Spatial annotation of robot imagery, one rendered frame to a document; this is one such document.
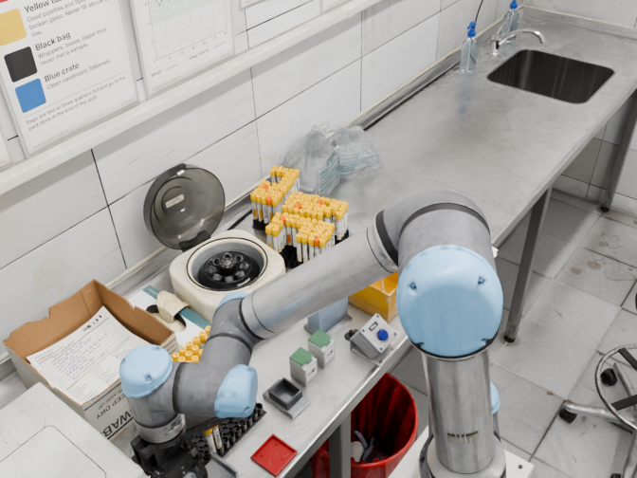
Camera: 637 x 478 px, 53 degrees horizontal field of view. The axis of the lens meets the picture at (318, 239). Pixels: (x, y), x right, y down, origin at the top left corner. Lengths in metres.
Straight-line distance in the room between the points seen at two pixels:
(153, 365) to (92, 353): 0.59
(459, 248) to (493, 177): 1.39
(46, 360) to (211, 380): 0.68
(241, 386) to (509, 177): 1.39
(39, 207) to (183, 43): 0.50
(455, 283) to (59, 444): 0.67
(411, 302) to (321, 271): 0.23
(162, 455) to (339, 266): 0.43
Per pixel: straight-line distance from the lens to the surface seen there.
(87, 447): 1.08
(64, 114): 1.47
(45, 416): 1.15
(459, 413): 0.90
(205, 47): 1.67
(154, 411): 0.99
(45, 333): 1.58
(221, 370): 0.96
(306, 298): 0.94
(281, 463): 1.35
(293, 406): 1.41
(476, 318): 0.74
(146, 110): 1.55
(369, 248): 0.89
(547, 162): 2.24
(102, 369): 1.50
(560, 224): 3.47
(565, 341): 2.86
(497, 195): 2.04
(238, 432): 1.38
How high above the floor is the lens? 2.02
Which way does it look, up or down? 39 degrees down
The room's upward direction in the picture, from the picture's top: 2 degrees counter-clockwise
